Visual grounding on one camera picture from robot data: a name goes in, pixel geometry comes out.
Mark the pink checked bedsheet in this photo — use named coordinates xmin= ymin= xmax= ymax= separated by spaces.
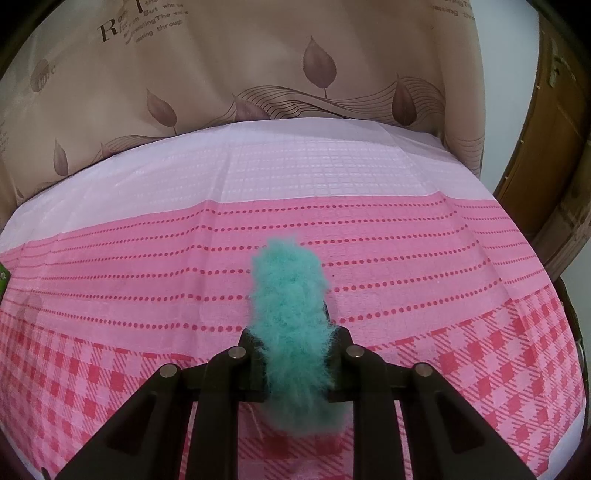
xmin=0 ymin=119 xmax=583 ymax=480

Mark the teal fluffy scrunchie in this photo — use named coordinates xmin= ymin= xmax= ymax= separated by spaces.
xmin=249 ymin=237 xmax=345 ymax=437

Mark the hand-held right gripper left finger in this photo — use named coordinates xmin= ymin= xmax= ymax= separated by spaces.
xmin=53 ymin=325 xmax=273 ymax=480

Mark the beige leaf print curtain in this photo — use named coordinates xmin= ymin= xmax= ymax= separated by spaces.
xmin=0 ymin=0 xmax=485 ymax=232

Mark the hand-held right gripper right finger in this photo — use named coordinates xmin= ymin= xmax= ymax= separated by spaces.
xmin=323 ymin=325 xmax=539 ymax=480

